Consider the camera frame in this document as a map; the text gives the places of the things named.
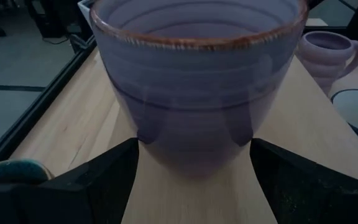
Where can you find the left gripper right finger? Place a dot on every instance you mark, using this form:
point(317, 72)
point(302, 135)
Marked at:
point(284, 186)

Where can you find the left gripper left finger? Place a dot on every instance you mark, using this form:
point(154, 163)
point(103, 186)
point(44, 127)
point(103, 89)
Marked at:
point(110, 186)

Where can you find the dark teal speckled mug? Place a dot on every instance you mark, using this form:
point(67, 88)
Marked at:
point(11, 172)

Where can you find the lilac bubble mug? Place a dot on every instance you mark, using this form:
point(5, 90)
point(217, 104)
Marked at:
point(325, 62)

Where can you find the mauve ribbed mug brown rim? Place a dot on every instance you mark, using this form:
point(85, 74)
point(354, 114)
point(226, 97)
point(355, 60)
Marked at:
point(197, 77)

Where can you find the wooden shelf black metal legs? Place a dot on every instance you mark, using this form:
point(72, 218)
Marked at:
point(197, 199)

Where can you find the black equipment case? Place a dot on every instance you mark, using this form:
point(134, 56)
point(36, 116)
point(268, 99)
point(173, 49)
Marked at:
point(54, 18)

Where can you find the white hexagonal planter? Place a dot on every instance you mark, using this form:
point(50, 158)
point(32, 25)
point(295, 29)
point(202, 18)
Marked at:
point(84, 7)

